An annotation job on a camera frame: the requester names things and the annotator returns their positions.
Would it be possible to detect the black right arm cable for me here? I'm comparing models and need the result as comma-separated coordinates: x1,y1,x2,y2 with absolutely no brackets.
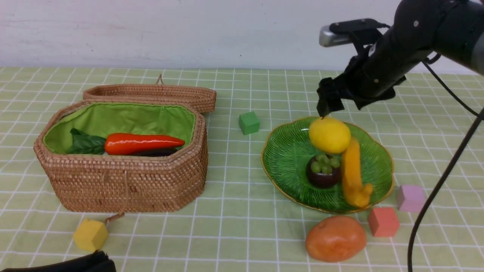
407,53,484,272

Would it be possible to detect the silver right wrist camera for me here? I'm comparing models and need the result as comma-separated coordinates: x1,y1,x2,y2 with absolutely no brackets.
319,18,390,53

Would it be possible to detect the green checkered tablecloth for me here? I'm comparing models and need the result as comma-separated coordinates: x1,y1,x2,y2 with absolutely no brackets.
0,67,483,272

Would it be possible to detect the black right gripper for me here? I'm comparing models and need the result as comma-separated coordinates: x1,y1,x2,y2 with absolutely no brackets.
317,32,432,117

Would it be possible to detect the green leaf-shaped glass plate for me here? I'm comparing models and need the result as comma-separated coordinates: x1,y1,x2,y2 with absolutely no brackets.
261,116,395,215

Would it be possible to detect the orange toy carrot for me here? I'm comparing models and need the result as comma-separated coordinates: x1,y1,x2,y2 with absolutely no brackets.
66,128,185,156

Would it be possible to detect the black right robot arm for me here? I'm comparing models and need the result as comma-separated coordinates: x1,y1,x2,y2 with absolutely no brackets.
317,0,484,117

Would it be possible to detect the purple toy eggplant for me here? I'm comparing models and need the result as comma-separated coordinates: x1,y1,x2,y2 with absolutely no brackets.
129,148,178,157

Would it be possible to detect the yellow wooden cube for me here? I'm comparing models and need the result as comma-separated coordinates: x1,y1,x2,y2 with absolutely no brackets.
73,218,109,252

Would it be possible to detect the yellow toy lemon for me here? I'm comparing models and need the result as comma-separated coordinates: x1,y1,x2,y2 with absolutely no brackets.
308,116,352,154

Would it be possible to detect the purple toy mangosteen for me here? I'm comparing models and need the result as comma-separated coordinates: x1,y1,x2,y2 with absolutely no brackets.
306,153,342,189

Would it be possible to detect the green wooden cube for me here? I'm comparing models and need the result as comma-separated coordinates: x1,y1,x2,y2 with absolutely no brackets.
238,111,261,135

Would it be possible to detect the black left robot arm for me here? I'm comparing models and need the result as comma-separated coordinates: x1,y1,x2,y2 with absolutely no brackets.
2,251,116,272

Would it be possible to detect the yellow toy banana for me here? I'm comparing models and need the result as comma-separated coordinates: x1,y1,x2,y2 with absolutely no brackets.
341,138,373,209

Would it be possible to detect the lilac wooden cube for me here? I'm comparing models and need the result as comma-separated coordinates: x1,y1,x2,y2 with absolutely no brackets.
396,184,426,212

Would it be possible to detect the woven wicker basket lid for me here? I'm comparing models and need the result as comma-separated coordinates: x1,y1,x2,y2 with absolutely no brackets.
83,75,217,113

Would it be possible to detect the pink-red wooden cube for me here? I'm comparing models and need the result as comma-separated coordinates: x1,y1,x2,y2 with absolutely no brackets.
368,207,400,237

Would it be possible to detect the orange-brown toy potato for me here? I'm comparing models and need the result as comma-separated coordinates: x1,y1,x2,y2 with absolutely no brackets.
305,215,368,263

